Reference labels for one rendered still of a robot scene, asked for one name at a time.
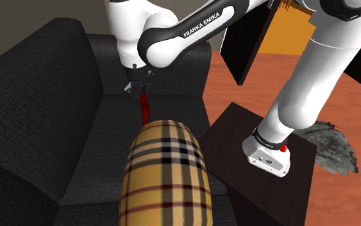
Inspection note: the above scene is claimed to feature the red slender stick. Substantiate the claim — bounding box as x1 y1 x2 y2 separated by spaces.
139 92 151 128

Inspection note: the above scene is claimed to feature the tan plaid cylinder pillow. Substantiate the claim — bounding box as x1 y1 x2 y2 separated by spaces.
118 119 214 226

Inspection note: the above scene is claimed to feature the black fabric sofa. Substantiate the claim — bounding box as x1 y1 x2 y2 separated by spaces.
0 17 238 226

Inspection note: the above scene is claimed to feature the black cabinet with orange inside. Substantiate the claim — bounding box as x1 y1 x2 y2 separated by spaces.
219 0 361 90

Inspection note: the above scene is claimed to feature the dark robot stand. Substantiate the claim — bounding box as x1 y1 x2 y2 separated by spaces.
198 101 318 226

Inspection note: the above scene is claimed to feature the grey ragged flat shape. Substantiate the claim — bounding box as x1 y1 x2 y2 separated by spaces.
292 120 360 177

